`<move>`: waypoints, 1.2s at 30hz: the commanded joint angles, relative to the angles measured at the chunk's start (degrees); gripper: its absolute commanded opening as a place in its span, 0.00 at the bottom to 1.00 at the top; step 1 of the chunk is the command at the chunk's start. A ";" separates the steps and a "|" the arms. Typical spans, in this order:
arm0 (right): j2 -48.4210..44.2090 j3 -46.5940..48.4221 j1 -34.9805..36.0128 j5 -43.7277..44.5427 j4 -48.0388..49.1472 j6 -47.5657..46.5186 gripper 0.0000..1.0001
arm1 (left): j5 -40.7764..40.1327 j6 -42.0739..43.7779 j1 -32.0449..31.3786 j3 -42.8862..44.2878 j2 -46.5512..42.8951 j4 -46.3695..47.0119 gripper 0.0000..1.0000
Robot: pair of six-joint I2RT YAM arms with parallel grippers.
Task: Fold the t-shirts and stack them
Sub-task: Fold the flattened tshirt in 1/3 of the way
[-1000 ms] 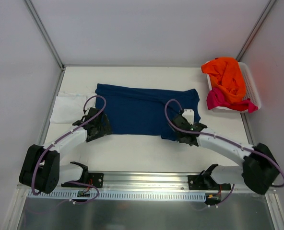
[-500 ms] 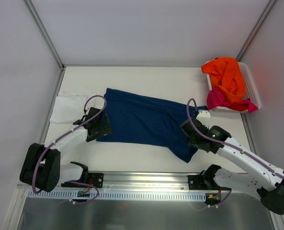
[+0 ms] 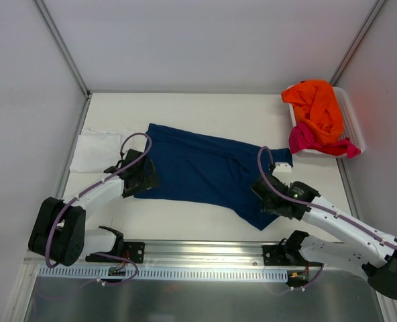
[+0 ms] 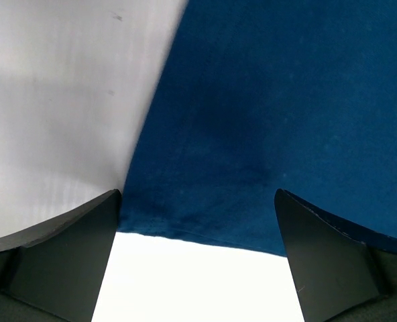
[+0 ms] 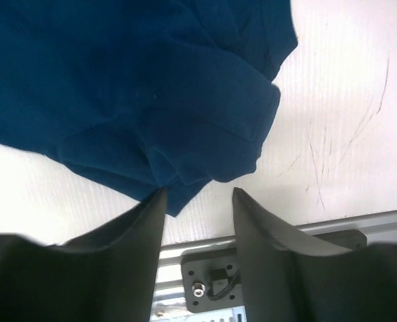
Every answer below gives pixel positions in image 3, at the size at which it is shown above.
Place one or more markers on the white plastic basket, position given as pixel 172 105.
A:
pixel 351 126

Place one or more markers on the folded white t shirt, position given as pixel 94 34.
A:
pixel 96 150

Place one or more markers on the aluminium mounting rail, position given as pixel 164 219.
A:
pixel 187 254

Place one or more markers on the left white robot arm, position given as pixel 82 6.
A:
pixel 59 233

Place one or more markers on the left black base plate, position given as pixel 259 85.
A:
pixel 133 251

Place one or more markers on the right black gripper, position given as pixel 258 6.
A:
pixel 263 192

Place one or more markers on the orange t shirt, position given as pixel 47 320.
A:
pixel 314 103

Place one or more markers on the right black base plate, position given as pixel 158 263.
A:
pixel 272 255

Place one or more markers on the white slotted cable duct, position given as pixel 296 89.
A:
pixel 161 273

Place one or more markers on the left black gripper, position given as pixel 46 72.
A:
pixel 148 174

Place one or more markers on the pink t shirt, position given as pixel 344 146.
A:
pixel 302 138

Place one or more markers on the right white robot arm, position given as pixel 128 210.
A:
pixel 360 249

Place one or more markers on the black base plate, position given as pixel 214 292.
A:
pixel 272 255
pixel 133 251

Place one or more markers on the blue t shirt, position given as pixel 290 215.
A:
pixel 205 169

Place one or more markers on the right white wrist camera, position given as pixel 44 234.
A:
pixel 282 171

